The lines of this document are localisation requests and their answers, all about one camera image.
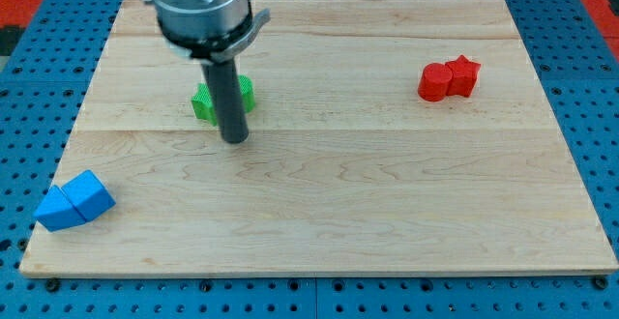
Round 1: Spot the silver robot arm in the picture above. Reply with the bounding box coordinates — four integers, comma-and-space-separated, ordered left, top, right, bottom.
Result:
144, 0, 271, 64

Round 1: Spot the light wooden board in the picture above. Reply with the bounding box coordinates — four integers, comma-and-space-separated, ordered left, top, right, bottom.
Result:
20, 0, 618, 278

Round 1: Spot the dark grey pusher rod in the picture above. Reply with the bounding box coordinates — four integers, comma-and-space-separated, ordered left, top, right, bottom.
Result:
201, 60, 249, 144

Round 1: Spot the green star block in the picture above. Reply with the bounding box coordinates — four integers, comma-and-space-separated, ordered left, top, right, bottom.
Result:
191, 74, 255, 126

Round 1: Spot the red cylinder block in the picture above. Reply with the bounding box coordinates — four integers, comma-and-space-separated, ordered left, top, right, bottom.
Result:
418, 63, 453, 102

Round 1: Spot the red star block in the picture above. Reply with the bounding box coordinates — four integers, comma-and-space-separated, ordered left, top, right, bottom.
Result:
445, 55, 482, 98

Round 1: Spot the blue cube block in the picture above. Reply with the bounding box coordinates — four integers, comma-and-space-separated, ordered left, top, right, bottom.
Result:
62, 170, 116, 222

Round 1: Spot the blue triangle block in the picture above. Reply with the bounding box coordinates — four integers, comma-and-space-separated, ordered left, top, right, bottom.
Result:
33, 186, 87, 232

